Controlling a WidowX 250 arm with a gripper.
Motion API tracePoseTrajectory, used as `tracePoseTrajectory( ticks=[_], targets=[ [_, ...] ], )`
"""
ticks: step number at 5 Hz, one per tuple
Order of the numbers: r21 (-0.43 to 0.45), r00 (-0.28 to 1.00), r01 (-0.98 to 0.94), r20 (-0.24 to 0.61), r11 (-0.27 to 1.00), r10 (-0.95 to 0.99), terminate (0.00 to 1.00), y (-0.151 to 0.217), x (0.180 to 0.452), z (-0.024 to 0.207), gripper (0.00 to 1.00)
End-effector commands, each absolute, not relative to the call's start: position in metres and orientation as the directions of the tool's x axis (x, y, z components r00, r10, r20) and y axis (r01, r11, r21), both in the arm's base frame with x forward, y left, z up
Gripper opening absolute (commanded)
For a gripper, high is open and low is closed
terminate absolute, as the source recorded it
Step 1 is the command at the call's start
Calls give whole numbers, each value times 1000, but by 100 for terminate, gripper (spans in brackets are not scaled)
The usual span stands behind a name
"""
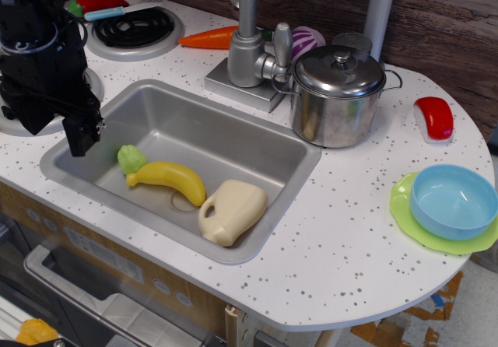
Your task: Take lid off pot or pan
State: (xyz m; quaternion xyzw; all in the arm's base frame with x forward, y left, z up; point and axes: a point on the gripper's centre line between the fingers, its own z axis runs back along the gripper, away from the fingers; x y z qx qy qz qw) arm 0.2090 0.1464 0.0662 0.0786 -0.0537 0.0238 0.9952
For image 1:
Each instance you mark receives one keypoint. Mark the steel pot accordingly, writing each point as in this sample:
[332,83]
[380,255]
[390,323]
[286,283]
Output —
[330,122]

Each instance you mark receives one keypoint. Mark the purple toy onion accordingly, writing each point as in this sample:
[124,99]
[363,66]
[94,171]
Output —
[305,39]

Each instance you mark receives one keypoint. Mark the green plastic plate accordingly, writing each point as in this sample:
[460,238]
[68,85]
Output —
[400,209]

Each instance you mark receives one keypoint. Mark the red toy pepper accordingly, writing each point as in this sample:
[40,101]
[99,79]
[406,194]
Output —
[80,7]

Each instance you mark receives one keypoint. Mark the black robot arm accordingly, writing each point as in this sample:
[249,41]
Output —
[30,19]

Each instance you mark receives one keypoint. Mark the cream toy jug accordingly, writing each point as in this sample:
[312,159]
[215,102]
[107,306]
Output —
[230,211]

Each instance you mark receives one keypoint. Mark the blue handled toy knife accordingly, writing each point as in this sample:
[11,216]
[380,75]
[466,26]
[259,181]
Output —
[118,11]

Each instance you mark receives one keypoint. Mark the grey toy sink basin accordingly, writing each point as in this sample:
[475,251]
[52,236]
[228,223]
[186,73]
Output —
[210,177]

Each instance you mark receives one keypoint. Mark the silver tin can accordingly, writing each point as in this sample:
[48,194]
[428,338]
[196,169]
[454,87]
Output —
[354,40]

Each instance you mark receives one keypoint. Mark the yellow toy banana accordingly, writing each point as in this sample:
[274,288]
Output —
[171,175]

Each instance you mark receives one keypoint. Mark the white vertical post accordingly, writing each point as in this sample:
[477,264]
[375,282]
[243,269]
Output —
[376,23]

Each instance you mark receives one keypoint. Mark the grey toy faucet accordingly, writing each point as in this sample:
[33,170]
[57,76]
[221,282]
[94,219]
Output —
[251,75]

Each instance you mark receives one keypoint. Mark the steel pot lid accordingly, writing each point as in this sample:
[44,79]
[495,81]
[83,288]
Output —
[339,71]

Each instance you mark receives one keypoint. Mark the red white toy sushi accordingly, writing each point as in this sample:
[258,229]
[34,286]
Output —
[434,118]

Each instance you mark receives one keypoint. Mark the back right stove burner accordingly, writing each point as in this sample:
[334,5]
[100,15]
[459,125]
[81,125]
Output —
[137,36]

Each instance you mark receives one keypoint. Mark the grey oven door handle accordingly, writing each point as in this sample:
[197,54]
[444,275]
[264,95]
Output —
[112,303]

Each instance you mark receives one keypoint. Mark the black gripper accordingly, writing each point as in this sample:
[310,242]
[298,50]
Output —
[42,78]

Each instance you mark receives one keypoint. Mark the orange toy carrot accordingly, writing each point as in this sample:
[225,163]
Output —
[217,39]

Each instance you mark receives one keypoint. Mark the yellow toy object below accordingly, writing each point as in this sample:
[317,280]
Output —
[35,331]

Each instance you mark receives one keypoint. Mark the small green toy lettuce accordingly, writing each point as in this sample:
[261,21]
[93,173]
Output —
[130,159]

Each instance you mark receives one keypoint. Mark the blue plastic bowl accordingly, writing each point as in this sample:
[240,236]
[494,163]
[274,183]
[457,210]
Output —
[452,202]

